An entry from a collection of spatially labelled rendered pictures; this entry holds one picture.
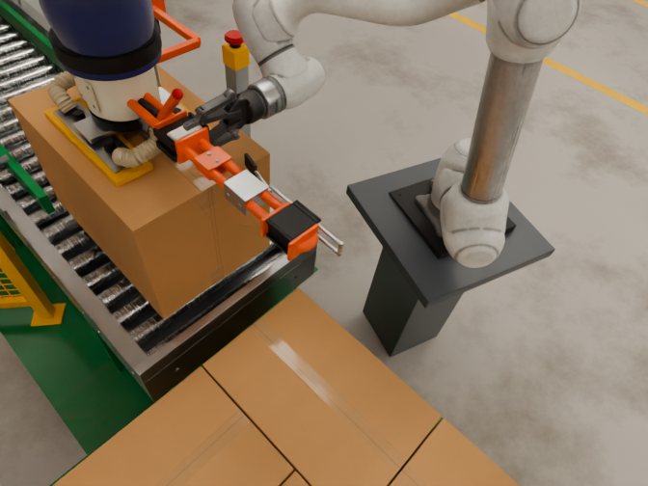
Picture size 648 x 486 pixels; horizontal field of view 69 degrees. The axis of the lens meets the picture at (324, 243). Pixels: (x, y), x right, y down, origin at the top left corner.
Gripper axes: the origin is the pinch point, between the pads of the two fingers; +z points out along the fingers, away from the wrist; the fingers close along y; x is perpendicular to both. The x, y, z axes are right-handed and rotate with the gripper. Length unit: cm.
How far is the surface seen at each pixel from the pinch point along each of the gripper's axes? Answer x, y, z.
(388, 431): -68, 64, -7
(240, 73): 45, 27, -51
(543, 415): -108, 119, -78
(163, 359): -11, 58, 26
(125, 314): 12, 63, 25
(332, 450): -61, 64, 8
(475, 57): 62, 121, -294
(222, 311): -11, 57, 5
